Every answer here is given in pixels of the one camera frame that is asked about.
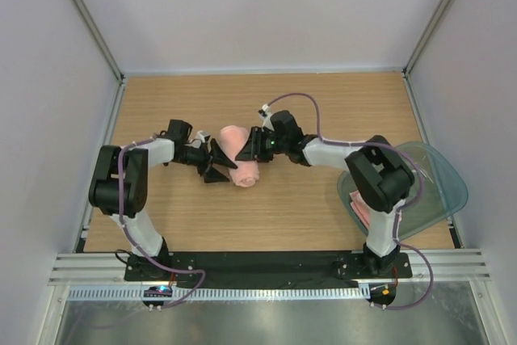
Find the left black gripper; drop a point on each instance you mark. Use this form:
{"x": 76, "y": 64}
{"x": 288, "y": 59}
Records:
{"x": 216, "y": 155}

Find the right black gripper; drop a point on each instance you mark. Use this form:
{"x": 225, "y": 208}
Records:
{"x": 254, "y": 149}

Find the pink rabbit pattern towel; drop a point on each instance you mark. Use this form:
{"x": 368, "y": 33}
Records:
{"x": 360, "y": 208}

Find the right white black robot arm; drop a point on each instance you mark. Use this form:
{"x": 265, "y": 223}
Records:
{"x": 380, "y": 175}

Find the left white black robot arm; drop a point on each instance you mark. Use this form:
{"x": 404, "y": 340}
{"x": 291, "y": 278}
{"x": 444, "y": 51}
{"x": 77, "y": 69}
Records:
{"x": 119, "y": 186}

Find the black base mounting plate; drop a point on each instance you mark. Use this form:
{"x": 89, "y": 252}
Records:
{"x": 269, "y": 269}

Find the clear teal plastic bin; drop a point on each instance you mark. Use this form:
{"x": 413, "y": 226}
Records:
{"x": 445, "y": 192}

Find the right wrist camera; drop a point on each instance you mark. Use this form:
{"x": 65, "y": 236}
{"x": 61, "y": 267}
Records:
{"x": 282, "y": 122}

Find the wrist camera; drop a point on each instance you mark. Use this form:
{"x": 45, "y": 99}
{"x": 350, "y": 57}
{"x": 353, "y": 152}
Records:
{"x": 179, "y": 131}
{"x": 282, "y": 122}

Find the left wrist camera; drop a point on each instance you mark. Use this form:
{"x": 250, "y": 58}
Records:
{"x": 179, "y": 131}

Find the slotted metal cable rail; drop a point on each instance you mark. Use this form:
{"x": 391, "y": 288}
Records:
{"x": 160, "y": 294}

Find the left aluminium frame post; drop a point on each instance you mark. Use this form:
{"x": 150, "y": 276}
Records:
{"x": 96, "y": 35}

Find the aluminium frame post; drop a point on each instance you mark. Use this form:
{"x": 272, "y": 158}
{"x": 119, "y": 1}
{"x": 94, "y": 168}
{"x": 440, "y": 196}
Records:
{"x": 437, "y": 17}
{"x": 96, "y": 35}

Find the right aluminium frame post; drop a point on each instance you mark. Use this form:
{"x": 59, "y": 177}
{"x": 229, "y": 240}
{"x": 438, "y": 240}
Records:
{"x": 437, "y": 17}

